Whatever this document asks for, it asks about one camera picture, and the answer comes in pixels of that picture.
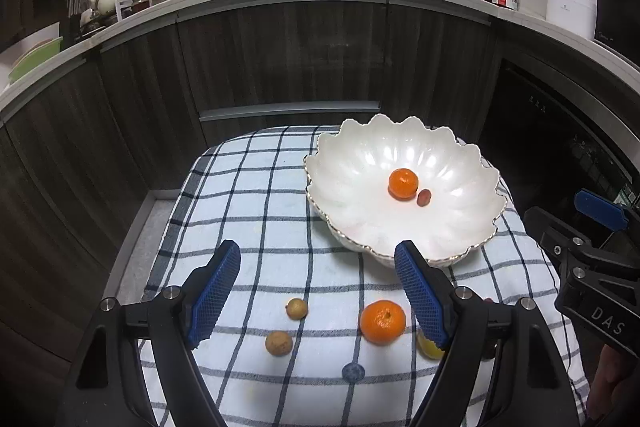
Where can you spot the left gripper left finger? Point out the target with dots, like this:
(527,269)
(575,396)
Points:
(106,386)

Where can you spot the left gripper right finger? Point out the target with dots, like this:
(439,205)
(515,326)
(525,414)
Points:
(528,386)

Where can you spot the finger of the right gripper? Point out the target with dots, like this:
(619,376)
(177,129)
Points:
(608,214)
(554,236)

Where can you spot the green apple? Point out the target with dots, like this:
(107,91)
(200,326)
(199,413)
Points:
(428,348)

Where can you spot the orange mandarin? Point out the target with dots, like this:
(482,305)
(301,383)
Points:
(382,322)
(403,184)

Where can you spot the blueberry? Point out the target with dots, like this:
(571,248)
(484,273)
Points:
(353,372)

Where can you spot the brown longan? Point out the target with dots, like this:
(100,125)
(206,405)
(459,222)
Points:
(279,343)
(297,309)

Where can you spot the dark cherry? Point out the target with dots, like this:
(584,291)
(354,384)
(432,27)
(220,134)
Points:
(490,350)

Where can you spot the person's right hand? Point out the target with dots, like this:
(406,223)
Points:
(611,381)

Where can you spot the built-in black dishwasher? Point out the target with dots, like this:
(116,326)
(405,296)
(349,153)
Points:
(548,150)

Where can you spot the blue checked white cloth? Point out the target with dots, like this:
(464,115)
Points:
(251,190)

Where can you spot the white scalloped ceramic bowl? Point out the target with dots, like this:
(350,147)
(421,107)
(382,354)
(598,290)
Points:
(378,184)

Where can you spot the black microwave oven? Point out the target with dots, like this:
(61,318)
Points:
(617,27)

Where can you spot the white rice cooker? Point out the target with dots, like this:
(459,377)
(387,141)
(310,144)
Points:
(578,16)

